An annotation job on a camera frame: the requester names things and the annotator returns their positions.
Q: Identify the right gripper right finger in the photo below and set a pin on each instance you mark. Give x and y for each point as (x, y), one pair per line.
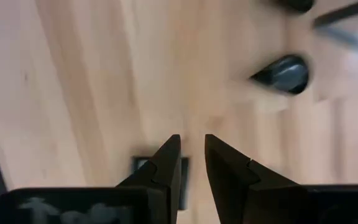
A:
(244, 193)

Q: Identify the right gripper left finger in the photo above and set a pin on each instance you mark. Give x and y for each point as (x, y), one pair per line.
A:
(163, 186)

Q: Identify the black square mini plate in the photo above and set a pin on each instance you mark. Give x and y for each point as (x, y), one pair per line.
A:
(184, 183)

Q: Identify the black teardrop mini plate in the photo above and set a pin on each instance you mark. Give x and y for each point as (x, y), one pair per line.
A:
(284, 74)
(294, 3)

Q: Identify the grey perforated metal shelf riser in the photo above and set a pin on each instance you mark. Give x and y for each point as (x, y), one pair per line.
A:
(340, 13)

